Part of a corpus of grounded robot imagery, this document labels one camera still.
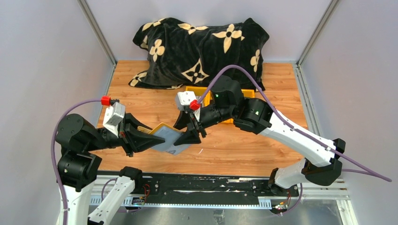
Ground yellow leather card holder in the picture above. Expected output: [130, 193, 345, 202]
[138, 122, 191, 155]

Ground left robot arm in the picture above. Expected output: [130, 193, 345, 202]
[55, 113, 165, 225]

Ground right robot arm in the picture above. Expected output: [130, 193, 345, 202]
[174, 75, 345, 192]

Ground left yellow plastic bin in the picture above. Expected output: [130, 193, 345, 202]
[185, 86, 207, 96]

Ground yellow plastic bin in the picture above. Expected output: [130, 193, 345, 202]
[241, 89, 255, 98]
[185, 86, 207, 96]

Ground right yellow plastic bin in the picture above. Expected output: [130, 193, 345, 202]
[241, 89, 255, 98]

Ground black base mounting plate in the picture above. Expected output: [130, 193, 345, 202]
[131, 173, 299, 207]

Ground black floral plush blanket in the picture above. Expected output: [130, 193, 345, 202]
[129, 17, 269, 91]

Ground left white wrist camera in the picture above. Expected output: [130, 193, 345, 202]
[102, 102, 125, 137]

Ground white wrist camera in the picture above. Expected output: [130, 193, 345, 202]
[175, 91, 202, 121]
[102, 102, 125, 137]

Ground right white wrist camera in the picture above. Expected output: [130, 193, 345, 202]
[175, 91, 202, 121]

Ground aluminium frame rail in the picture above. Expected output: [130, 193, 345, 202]
[65, 174, 351, 209]

